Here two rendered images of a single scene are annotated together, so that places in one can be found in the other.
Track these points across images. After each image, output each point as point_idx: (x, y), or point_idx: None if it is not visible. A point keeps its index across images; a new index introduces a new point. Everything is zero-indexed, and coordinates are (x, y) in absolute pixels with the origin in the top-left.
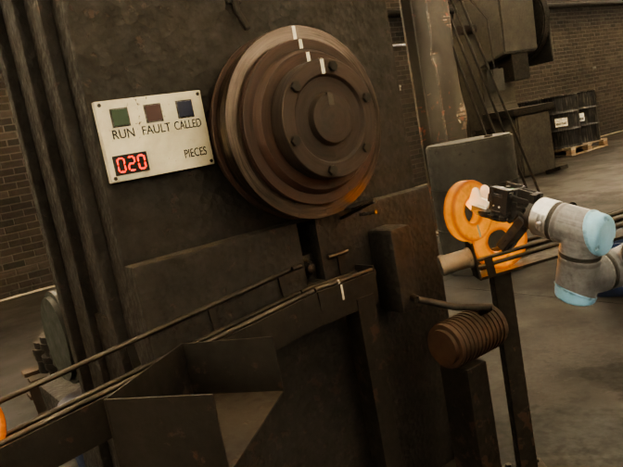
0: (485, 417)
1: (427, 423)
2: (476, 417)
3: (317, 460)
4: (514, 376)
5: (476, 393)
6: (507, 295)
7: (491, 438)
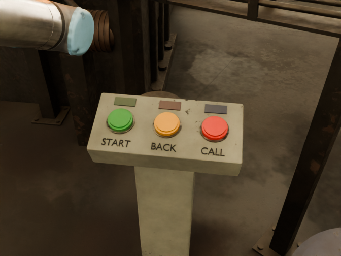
0: (78, 93)
1: (105, 80)
2: (67, 89)
3: (6, 57)
4: (117, 81)
5: (69, 74)
6: (114, 13)
7: (84, 109)
